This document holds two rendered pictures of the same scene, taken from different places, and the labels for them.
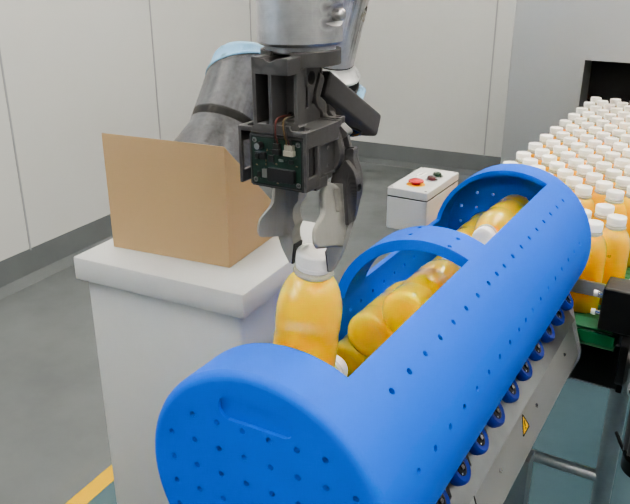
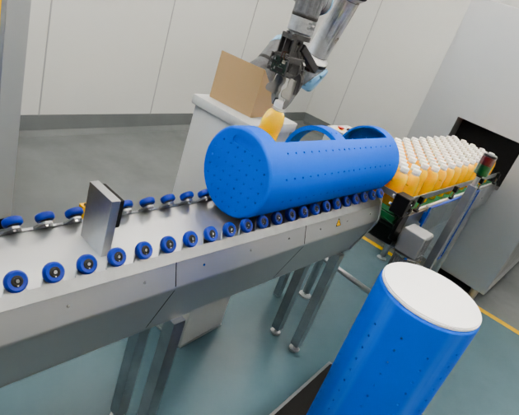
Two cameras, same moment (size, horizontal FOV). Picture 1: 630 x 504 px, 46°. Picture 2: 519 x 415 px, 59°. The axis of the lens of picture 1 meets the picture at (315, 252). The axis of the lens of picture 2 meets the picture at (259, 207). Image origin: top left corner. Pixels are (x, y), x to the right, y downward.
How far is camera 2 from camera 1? 0.72 m
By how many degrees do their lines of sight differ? 4
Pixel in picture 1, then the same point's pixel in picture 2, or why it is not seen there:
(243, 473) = (232, 162)
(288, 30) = (296, 26)
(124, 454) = (181, 180)
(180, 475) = (212, 160)
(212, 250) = (245, 109)
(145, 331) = (209, 131)
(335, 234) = (288, 96)
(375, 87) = (357, 102)
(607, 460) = not seen: hidden behind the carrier
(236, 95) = not seen: hidden behind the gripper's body
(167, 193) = (237, 81)
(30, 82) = (181, 30)
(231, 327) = not seen: hidden behind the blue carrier
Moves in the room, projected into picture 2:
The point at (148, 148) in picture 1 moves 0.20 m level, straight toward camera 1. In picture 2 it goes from (237, 61) to (235, 70)
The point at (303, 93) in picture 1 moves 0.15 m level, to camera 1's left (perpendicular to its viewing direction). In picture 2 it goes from (294, 47) to (244, 29)
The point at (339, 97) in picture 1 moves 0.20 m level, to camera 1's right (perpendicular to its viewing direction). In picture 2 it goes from (306, 53) to (371, 78)
